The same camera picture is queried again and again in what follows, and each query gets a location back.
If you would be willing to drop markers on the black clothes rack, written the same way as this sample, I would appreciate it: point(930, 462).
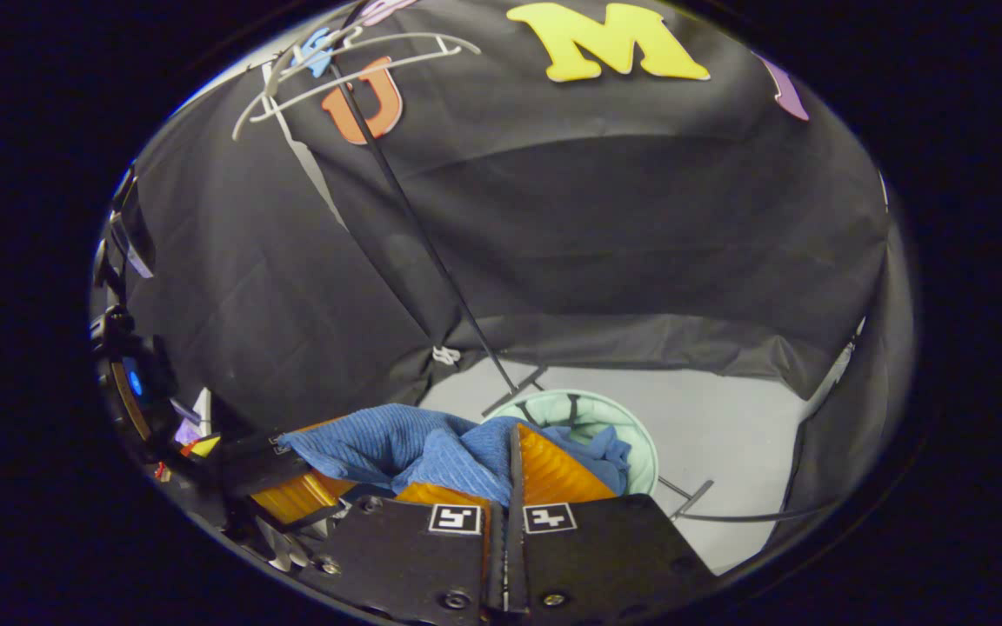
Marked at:
point(431, 248)

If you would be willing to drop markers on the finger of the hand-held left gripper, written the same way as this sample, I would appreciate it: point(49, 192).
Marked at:
point(292, 500)

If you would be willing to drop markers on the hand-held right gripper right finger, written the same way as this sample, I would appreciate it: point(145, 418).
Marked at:
point(516, 469)

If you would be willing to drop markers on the green laundry hamper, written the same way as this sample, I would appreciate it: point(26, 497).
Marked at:
point(588, 409)

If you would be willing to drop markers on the white clothes hanger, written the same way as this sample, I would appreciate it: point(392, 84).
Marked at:
point(353, 81)
point(292, 63)

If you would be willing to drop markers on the printed paper sheets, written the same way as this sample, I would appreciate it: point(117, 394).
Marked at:
point(197, 430)

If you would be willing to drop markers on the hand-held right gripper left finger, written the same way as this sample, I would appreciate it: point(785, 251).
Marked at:
point(414, 556)

